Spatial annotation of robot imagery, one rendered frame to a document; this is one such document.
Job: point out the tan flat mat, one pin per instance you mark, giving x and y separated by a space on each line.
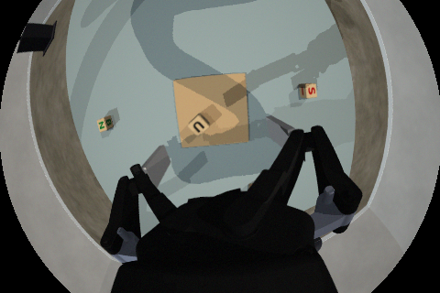
222 100

